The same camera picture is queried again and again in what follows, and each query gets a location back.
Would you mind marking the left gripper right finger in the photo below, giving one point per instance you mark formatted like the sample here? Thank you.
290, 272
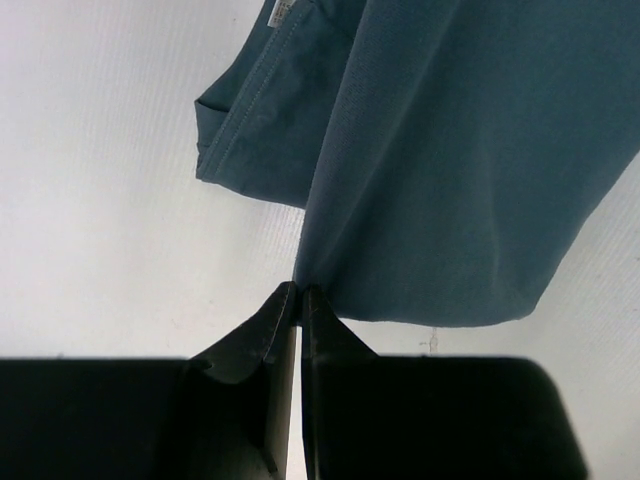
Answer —
367, 416

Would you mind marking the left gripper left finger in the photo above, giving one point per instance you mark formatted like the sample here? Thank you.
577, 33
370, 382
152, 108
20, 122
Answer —
222, 414

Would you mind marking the dark blue-grey t shirt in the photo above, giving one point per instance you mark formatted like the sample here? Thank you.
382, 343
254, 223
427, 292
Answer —
445, 153

